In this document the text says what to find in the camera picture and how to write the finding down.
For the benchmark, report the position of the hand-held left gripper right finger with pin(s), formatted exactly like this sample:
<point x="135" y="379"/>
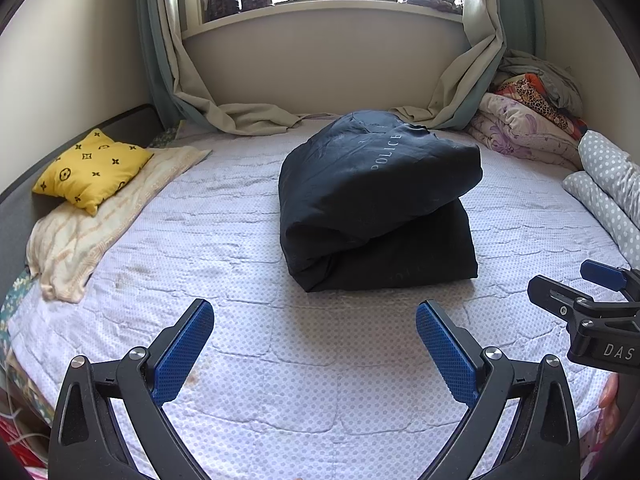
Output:
<point x="445" y="355"/>

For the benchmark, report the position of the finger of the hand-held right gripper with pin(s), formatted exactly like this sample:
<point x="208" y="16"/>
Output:
<point x="547" y="290"/>
<point x="600" y="272"/>

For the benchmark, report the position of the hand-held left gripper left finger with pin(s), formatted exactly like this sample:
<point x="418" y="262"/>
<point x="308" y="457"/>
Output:
<point x="185" y="355"/>

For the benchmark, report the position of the dark navy padded jacket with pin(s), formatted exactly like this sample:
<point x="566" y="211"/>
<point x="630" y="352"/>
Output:
<point x="370" y="200"/>

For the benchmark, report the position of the person's right hand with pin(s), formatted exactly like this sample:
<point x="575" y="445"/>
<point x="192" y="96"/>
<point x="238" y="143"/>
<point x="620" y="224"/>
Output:
<point x="608" y="391"/>

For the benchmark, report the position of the pink cartoon bed sheet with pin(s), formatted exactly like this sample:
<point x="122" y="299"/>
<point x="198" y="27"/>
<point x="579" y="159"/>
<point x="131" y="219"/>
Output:
<point x="597" y="445"/>

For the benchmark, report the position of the grey polka-dot quilt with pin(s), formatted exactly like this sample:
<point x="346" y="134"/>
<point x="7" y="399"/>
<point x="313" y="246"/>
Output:
<point x="605" y="160"/>

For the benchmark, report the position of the cream towel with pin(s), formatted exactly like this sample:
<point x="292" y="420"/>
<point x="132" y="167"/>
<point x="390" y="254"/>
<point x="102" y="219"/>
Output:
<point x="85" y="245"/>

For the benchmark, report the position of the pink floral quilt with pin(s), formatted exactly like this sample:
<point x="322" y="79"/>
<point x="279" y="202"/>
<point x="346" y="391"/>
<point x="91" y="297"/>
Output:
<point x="520" y="130"/>

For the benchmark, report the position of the red box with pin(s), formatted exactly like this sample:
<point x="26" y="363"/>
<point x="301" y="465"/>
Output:
<point x="25" y="452"/>

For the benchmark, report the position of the orange patterned blanket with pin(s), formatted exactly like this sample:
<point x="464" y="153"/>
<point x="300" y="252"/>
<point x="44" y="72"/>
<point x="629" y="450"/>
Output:
<point x="530" y="92"/>

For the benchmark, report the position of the grey folded cloth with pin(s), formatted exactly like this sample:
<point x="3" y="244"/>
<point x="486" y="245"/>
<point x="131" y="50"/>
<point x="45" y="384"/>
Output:
<point x="550" y="80"/>

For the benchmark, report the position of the yellow patterned pillow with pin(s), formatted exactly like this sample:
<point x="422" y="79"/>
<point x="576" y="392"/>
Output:
<point x="90" y="165"/>

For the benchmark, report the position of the beige and green curtain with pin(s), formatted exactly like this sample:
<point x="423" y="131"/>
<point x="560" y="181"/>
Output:
<point x="480" y="50"/>
<point x="165" y="60"/>

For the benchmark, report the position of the white windowsill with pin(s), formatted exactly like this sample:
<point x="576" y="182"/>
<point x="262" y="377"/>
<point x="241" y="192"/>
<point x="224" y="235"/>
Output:
<point x="325" y="12"/>

